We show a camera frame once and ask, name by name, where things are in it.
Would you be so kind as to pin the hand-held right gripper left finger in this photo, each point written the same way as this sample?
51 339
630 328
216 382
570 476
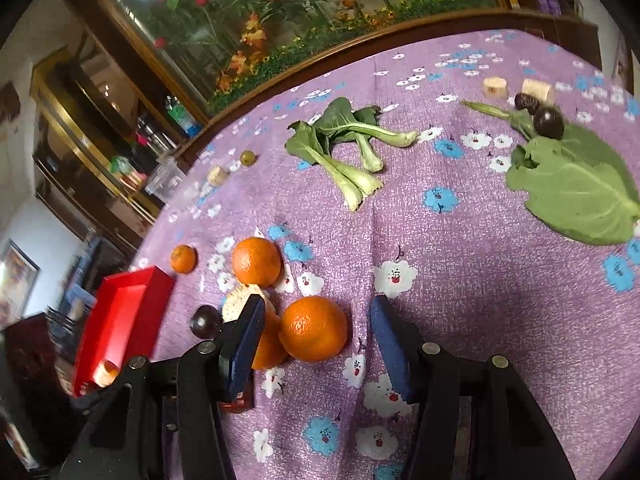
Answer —
245 345

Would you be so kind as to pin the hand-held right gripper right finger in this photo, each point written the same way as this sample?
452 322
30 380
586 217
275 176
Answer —
392 350

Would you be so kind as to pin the round rice cake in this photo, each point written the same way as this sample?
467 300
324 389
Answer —
237 302

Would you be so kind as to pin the dark plum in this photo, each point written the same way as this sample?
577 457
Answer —
206 321
548 121

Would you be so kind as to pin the red date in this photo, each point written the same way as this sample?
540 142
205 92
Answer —
526 102
241 403

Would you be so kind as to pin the small orange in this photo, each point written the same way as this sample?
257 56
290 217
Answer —
183 258

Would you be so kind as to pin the red tray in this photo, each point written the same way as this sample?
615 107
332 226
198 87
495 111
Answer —
120 320

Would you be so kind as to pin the white cut corn piece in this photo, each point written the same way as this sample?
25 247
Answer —
107 372

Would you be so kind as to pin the purple floral tablecloth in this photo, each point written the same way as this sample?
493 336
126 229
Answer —
475 270

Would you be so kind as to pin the small cork piece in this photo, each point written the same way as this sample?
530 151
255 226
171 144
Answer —
218 176

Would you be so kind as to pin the bok choy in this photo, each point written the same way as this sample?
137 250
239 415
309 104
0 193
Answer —
369 157
345 180
395 136

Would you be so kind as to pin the clear plastic jar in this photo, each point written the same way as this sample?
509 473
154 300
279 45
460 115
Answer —
167 182

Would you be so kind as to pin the small green fruit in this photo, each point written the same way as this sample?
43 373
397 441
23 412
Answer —
248 158

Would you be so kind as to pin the green packet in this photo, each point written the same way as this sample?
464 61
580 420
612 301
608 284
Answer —
120 164

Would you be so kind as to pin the dark thermos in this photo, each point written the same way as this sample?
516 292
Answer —
150 132

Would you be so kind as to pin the green water bottle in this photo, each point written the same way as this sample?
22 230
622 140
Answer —
180 115

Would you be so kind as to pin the large green leaf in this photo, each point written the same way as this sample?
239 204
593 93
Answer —
575 190

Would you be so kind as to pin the beige cut piece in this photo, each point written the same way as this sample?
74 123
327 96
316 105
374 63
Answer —
494 86
538 91

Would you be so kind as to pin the gold framed display cabinet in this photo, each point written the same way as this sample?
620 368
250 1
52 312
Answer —
60 125

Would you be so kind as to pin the glass tank with artificial flowers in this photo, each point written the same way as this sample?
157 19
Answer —
300 10

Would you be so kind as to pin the framed wall painting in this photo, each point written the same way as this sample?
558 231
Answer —
17 280

